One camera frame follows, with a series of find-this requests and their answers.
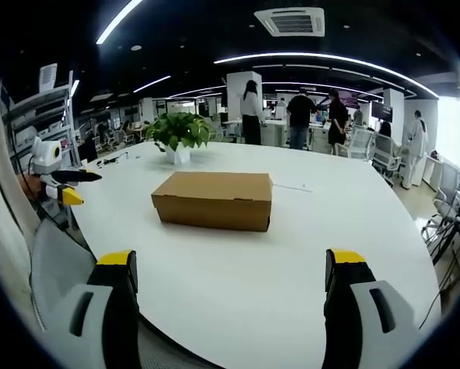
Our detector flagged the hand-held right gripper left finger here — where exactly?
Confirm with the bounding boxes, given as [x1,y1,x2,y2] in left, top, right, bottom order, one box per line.
[42,249,142,369]

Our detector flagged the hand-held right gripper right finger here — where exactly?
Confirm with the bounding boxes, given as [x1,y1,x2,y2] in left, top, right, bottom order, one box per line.
[321,248,419,369]

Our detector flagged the brown cardboard shoe box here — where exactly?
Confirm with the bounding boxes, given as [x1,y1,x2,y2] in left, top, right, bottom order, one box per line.
[151,171,274,233]

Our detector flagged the grey metal shelving rack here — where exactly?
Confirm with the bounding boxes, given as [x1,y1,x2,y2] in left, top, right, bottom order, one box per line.
[6,63,81,170]

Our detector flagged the grey mesh office chair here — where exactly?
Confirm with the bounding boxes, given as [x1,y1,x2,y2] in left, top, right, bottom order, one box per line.
[28,218,100,331]

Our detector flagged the white plant pot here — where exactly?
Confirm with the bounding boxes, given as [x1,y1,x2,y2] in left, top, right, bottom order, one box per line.
[164,142,192,165]

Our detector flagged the green potted plant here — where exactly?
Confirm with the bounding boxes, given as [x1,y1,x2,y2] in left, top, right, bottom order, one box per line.
[144,111,212,150]

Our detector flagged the white office chair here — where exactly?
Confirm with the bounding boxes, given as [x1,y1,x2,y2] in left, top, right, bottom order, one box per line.
[371,134,403,185]
[347,126,374,159]
[421,184,460,266]

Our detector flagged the dark monitor screen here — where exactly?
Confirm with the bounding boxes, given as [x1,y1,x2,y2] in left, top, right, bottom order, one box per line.
[371,101,394,122]

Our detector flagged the ceiling air conditioner vent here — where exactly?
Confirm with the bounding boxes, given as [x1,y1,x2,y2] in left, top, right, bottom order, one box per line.
[253,7,325,38]

